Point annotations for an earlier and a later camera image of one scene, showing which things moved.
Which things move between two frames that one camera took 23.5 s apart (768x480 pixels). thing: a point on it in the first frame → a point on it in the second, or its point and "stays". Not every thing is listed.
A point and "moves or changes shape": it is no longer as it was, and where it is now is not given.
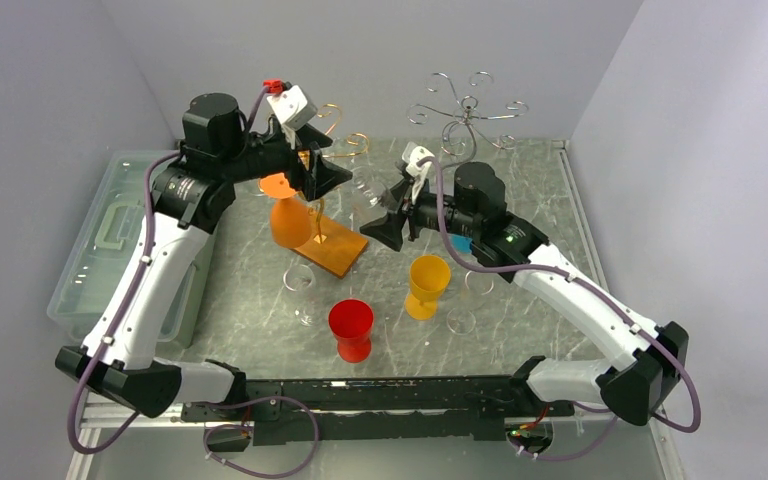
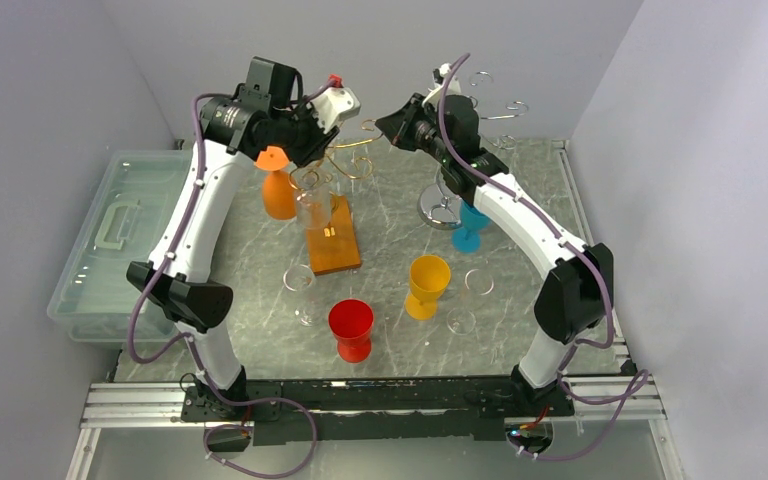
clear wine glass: x=371 y=190 → x=313 y=202
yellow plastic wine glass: x=429 y=276 stays
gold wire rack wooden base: x=331 y=243 moves or changes shape
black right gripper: x=389 y=228 → x=397 y=127
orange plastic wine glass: x=291 y=221 moves or changes shape
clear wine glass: x=461 y=320 stays
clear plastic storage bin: x=107 y=254 stays
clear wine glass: x=300 y=278 stays
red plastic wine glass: x=351 y=323 stays
